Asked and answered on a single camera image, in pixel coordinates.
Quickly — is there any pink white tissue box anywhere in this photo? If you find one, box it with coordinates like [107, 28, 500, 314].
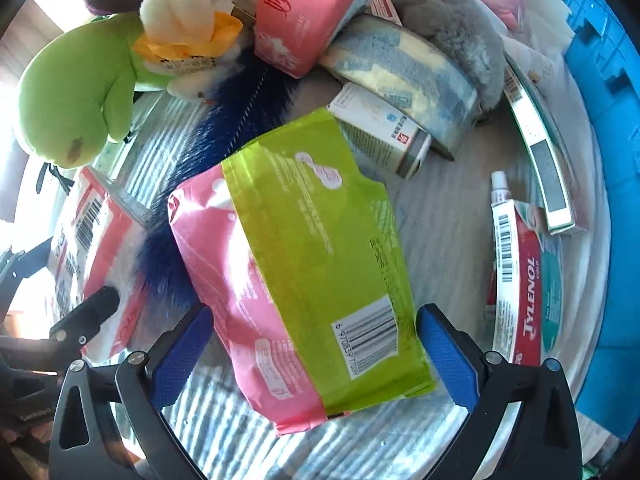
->
[48, 166, 146, 363]

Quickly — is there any light green frog plush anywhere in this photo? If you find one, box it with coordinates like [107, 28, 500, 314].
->
[15, 13, 170, 169]

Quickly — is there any pink green wipes pack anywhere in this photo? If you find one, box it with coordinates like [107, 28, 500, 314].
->
[167, 109, 435, 434]

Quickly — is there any red tylenol box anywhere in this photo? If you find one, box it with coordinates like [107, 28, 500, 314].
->
[491, 200, 564, 366]

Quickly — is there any small white yellow plush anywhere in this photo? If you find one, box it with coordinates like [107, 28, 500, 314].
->
[134, 0, 244, 102]

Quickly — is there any dark blue fur pompom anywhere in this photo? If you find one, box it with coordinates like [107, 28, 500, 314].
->
[136, 51, 299, 312]

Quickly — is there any blue plastic storage crate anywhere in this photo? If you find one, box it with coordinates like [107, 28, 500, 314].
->
[563, 0, 639, 440]

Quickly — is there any grey fur plush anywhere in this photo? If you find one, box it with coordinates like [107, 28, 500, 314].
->
[392, 0, 506, 113]

